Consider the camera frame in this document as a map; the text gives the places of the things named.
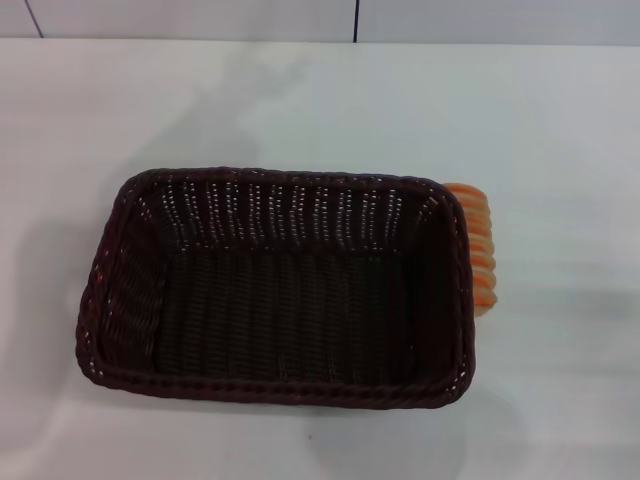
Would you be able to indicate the dark woven rectangular basket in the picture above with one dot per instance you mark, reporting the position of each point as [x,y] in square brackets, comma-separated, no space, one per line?
[285,295]

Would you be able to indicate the orange striped bread roll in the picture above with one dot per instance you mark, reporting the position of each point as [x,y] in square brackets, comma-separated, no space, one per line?
[481,235]

